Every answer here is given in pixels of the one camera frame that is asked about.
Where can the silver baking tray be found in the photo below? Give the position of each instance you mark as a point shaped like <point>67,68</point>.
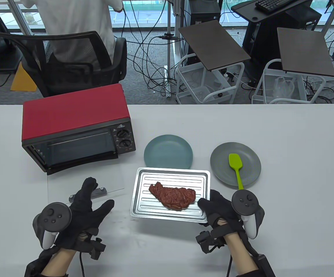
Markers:
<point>143,202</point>

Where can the black computer tower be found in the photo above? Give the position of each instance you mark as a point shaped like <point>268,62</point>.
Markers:
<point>204,11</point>

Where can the black tilted desk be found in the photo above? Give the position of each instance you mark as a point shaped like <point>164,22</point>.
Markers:
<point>288,26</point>

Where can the orange floor mat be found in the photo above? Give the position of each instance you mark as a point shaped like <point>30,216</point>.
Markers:
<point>22,82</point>

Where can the person's left forearm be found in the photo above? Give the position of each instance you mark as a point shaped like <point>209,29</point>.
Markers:
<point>60,262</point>

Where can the black keyboard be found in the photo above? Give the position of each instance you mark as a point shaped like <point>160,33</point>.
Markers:
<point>273,5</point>

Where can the aluminium frame post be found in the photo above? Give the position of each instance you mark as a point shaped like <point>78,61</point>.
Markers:
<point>170,43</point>
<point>16,14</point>

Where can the teal plate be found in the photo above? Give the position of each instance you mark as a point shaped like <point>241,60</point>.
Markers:
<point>168,153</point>

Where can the clear plastic bag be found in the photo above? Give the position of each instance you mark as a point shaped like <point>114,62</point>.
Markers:
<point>283,88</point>

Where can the brown steak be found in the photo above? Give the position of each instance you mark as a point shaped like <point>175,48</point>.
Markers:
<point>172,196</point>

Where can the person's right hand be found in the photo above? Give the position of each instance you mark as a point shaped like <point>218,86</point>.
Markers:
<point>220,207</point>

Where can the black office chair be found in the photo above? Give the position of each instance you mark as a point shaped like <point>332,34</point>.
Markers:
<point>68,78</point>

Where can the grey VR controller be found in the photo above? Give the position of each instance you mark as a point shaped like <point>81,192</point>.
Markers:
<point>51,216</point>
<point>244,202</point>

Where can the small black camera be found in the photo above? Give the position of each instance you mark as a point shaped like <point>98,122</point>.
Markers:
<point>169,36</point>

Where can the person's right forearm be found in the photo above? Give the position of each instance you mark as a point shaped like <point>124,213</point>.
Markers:
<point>239,254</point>

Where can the brown tilted board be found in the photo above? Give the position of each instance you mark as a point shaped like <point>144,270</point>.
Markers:
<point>213,43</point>
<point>305,52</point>

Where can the red toaster oven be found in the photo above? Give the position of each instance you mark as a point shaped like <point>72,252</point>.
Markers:
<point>74,109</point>

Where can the person's left hand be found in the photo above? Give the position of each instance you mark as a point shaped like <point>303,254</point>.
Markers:
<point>83,213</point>

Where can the grey plate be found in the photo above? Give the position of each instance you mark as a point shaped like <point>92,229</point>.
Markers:
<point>250,167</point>

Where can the green dessert spatula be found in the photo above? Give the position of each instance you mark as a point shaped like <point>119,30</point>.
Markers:
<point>235,162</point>

